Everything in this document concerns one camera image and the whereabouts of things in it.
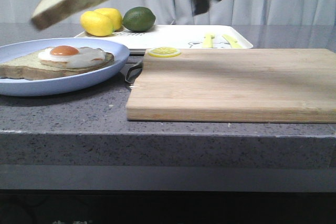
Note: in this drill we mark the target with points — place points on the front yellow lemon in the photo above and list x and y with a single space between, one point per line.
96 24

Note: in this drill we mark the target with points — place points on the yellow plastic fork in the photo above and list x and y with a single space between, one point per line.
208 40

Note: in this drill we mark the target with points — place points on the yellow lemon slice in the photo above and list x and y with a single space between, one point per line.
164 52

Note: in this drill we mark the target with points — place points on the rear yellow lemon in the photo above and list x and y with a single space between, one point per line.
114 15

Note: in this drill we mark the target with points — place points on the yellow plastic knife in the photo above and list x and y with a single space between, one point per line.
232 41

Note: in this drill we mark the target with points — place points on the fried egg toy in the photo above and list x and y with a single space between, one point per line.
71 57

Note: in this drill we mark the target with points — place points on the metal cutting board handle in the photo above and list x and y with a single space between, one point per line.
131 71

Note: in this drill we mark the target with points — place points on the white rectangular tray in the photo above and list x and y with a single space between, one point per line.
178 36

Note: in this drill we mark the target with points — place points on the grey curtain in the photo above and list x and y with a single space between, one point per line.
225 12

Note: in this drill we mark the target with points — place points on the wooden cutting board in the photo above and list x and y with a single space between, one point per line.
236 85

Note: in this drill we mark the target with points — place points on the light blue round plate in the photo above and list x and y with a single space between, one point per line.
31 88

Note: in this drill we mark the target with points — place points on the green lime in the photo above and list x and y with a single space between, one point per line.
139 19

